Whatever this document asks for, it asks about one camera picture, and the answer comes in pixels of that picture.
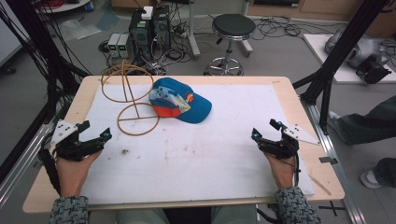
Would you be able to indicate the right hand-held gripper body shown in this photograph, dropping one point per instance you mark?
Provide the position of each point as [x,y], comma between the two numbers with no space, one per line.
[288,141]

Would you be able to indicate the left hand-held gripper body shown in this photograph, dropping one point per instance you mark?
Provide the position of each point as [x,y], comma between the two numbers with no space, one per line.
[67,146]

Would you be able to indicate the blue and orange baseball cap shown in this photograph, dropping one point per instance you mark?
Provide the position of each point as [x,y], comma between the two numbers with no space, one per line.
[179,99]

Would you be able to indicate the person's left hand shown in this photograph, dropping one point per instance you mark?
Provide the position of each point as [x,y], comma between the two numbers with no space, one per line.
[74,174]

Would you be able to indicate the person's right hand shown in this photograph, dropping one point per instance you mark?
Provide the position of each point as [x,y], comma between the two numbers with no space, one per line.
[281,172]

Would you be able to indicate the grey tape piece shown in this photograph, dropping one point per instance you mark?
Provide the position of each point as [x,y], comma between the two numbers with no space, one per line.
[328,160]

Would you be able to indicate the white foam mat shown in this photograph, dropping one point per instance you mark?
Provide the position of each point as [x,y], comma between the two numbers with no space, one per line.
[199,161]

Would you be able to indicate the white floor board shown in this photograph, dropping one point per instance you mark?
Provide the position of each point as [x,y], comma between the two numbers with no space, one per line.
[320,53]

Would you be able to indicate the grey bench power supply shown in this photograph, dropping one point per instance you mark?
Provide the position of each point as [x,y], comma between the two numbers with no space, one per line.
[113,45]
[123,45]

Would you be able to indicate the black round stool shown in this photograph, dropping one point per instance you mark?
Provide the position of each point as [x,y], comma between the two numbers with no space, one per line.
[232,34]

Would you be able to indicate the black computer tower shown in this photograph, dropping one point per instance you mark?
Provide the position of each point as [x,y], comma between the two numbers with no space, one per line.
[140,37]
[161,28]

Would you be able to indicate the black device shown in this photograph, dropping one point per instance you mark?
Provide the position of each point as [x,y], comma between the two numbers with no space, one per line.
[372,72]

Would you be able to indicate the grey robot shell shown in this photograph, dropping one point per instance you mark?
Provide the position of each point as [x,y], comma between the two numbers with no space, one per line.
[364,49]

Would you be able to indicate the grey metal desk leg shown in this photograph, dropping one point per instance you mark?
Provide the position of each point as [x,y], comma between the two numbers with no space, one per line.
[193,31]

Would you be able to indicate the white box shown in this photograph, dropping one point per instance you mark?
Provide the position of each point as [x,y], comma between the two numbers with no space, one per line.
[147,12]

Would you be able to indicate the aluminium rail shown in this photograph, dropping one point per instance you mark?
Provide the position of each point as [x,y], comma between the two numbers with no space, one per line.
[336,174]
[21,168]

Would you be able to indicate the black metal frame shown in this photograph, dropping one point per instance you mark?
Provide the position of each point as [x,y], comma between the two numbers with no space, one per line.
[342,49]
[40,46]

